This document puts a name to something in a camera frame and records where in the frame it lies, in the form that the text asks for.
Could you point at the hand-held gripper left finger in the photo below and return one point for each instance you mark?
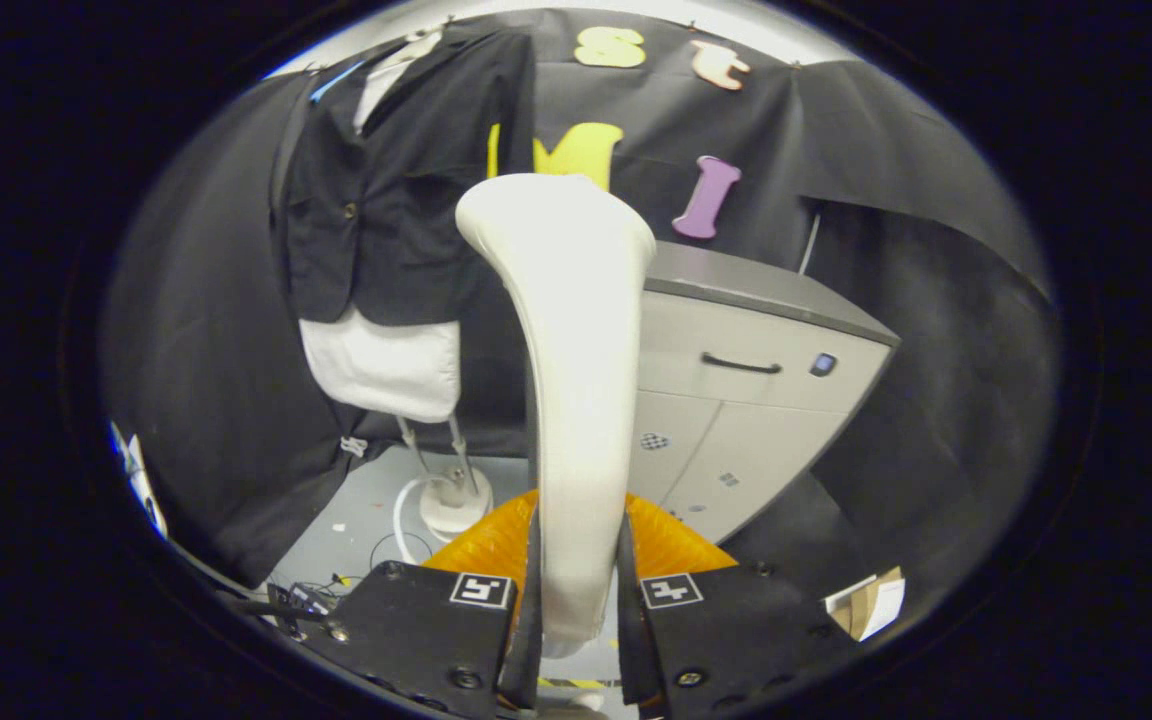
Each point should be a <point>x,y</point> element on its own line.
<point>416,630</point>

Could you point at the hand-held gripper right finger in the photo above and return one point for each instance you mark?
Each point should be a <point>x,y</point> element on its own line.
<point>736,630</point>

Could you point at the white garment steamer base stand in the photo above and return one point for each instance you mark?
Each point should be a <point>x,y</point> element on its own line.
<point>456,510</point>

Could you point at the white shirt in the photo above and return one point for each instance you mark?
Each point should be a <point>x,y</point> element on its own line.
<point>386,365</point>

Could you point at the white garment steamer head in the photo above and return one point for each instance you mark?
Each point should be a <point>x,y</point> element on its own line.
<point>576,400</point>

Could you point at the black blazer jacket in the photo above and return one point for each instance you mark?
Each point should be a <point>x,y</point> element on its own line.
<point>406,220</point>

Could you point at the cardboard box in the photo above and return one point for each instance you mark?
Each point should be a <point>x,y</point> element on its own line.
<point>871,605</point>

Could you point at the grey cabinet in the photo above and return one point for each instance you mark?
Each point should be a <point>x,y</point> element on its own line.
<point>736,330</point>

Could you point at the blue white printed sheets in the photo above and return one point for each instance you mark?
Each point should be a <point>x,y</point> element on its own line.
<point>141,485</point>

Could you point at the black backdrop cloth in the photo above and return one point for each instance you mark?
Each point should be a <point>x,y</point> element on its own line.
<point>886,200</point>

